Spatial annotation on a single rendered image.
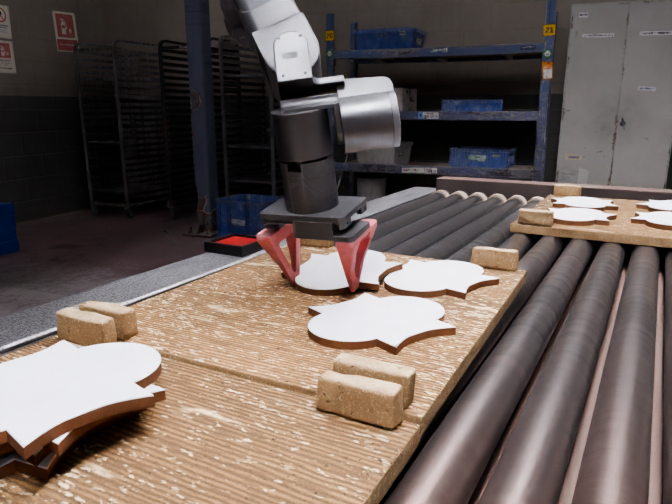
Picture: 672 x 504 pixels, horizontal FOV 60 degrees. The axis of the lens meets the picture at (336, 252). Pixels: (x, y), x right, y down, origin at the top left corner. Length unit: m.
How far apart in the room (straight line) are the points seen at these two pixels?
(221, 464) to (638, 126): 4.81
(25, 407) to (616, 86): 4.83
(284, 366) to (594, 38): 4.69
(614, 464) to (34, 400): 0.36
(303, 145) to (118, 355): 0.27
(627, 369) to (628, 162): 4.52
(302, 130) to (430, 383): 0.27
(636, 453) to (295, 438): 0.23
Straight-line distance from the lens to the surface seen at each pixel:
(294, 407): 0.42
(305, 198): 0.60
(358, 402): 0.39
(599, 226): 1.11
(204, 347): 0.52
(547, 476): 0.41
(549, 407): 0.48
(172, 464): 0.37
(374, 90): 0.61
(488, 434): 0.45
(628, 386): 0.53
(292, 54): 0.61
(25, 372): 0.44
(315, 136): 0.58
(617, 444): 0.45
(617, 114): 5.02
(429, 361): 0.49
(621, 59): 5.03
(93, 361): 0.44
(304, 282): 0.66
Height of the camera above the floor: 1.14
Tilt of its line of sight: 14 degrees down
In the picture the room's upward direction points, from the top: straight up
